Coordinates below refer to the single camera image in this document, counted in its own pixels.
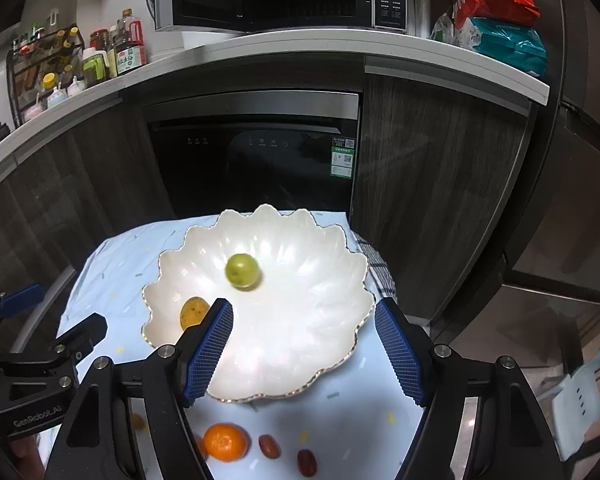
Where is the green-label bottle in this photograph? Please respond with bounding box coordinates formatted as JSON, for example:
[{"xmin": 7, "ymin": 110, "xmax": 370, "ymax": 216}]
[{"xmin": 82, "ymin": 47, "xmax": 110, "ymax": 87}]

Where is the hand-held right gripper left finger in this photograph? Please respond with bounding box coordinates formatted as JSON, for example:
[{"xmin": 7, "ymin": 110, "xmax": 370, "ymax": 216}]
[{"xmin": 45, "ymin": 298, "xmax": 236, "ymax": 480}]

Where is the large soy sauce bottle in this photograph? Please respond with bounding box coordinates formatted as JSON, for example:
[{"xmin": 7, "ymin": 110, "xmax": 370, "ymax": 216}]
[{"xmin": 116, "ymin": 8, "xmax": 147, "ymax": 77}]

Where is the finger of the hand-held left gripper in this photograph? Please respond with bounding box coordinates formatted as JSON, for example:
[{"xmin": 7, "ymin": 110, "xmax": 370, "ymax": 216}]
[
  {"xmin": 54, "ymin": 312, "xmax": 108, "ymax": 362},
  {"xmin": 0, "ymin": 284, "xmax": 46, "ymax": 351}
]

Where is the grey steel refrigerator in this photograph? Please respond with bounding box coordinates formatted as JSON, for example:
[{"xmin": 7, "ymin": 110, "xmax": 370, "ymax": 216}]
[{"xmin": 500, "ymin": 0, "xmax": 600, "ymax": 311}]

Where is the black built-in dishwasher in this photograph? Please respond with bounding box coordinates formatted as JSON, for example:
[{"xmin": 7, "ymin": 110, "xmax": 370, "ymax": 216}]
[{"xmin": 142, "ymin": 91, "xmax": 363, "ymax": 221}]

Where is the dark wood cabinet door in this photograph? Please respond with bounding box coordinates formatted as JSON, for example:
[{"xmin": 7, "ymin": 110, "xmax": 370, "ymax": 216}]
[
  {"xmin": 0, "ymin": 95, "xmax": 176, "ymax": 321},
  {"xmin": 350, "ymin": 75, "xmax": 531, "ymax": 321}
]

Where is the light blue confetti tablecloth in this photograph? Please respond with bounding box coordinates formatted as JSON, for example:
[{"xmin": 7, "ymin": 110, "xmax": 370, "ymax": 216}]
[{"xmin": 60, "ymin": 210, "xmax": 431, "ymax": 480}]

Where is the black wire spice rack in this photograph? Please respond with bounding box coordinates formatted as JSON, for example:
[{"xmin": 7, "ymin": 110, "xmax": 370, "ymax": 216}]
[{"xmin": 6, "ymin": 24, "xmax": 88, "ymax": 128}]

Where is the plastic wrap roll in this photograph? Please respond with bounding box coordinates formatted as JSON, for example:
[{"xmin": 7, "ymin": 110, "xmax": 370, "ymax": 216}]
[{"xmin": 414, "ymin": 0, "xmax": 433, "ymax": 38}]

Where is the teal snack bag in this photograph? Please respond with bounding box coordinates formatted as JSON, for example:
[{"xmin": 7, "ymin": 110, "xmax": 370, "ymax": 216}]
[{"xmin": 467, "ymin": 16, "xmax": 548, "ymax": 78}]

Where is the orange mandarin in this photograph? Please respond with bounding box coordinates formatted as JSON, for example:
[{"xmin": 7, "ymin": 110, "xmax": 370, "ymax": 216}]
[{"xmin": 203, "ymin": 423, "xmax": 249, "ymax": 462}]

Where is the checkered cloth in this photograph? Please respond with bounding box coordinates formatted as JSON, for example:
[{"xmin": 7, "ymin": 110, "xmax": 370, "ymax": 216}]
[{"xmin": 352, "ymin": 232, "xmax": 398, "ymax": 311}]

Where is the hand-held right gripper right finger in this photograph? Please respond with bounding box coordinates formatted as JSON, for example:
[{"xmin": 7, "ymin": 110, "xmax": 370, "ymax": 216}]
[{"xmin": 374, "ymin": 297, "xmax": 566, "ymax": 480}]

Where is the red jujube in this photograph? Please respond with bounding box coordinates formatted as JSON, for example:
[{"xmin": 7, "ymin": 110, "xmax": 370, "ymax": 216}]
[
  {"xmin": 258, "ymin": 434, "xmax": 282, "ymax": 460},
  {"xmin": 296, "ymin": 449, "xmax": 318, "ymax": 476}
]

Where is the person's left hand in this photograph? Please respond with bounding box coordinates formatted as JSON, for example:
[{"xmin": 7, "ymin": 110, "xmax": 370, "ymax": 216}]
[{"xmin": 9, "ymin": 435, "xmax": 47, "ymax": 480}]

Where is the white scalloped bowl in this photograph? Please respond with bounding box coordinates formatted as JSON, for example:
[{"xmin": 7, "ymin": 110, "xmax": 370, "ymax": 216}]
[{"xmin": 141, "ymin": 203, "xmax": 377, "ymax": 404}]

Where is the potato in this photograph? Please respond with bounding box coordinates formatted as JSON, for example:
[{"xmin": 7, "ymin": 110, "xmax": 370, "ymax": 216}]
[{"xmin": 179, "ymin": 296, "xmax": 212, "ymax": 332}]

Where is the light blue chair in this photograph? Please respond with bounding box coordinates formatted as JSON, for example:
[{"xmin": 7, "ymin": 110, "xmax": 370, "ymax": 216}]
[{"xmin": 540, "ymin": 355, "xmax": 600, "ymax": 461}]

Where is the row of dark seasoning bottles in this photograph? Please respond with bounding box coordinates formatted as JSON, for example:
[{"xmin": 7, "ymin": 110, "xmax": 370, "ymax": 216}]
[{"xmin": 12, "ymin": 22, "xmax": 81, "ymax": 57}]

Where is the red snack bag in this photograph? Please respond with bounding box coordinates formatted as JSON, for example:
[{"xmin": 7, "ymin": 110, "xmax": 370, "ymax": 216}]
[{"xmin": 455, "ymin": 0, "xmax": 541, "ymax": 31}]

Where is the white plastic bag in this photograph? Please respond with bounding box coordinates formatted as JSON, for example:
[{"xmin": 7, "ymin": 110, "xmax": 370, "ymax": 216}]
[{"xmin": 430, "ymin": 7, "xmax": 481, "ymax": 51}]

